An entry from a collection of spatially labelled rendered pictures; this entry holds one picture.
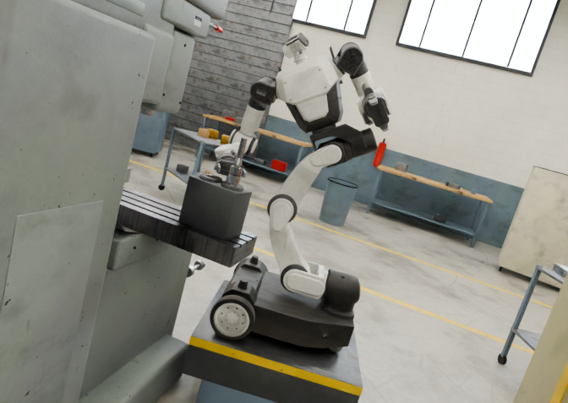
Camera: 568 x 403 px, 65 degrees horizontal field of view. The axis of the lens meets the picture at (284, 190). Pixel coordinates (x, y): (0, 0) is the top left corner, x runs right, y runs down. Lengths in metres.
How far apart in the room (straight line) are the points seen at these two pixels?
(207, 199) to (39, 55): 0.81
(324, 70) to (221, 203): 0.75
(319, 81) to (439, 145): 7.20
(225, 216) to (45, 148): 0.71
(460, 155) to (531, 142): 1.23
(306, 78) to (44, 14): 1.17
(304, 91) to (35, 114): 1.18
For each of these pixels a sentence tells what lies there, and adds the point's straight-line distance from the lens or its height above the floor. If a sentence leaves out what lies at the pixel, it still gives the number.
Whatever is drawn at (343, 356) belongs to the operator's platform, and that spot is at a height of 0.40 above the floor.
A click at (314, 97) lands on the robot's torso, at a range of 2.00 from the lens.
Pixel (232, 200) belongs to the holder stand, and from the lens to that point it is 1.63.
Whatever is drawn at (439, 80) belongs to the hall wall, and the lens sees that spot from 9.15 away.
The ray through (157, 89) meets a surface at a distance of 1.70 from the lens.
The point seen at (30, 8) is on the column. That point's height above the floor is 1.51.
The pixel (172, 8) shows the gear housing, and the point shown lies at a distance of 1.70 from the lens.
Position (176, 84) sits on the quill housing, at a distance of 1.83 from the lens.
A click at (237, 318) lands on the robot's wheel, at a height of 0.50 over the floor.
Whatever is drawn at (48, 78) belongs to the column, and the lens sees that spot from 1.16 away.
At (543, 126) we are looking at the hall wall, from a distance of 9.32.
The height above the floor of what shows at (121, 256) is 0.78.
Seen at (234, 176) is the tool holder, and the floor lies 1.16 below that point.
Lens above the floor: 1.46
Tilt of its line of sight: 10 degrees down
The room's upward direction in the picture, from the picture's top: 16 degrees clockwise
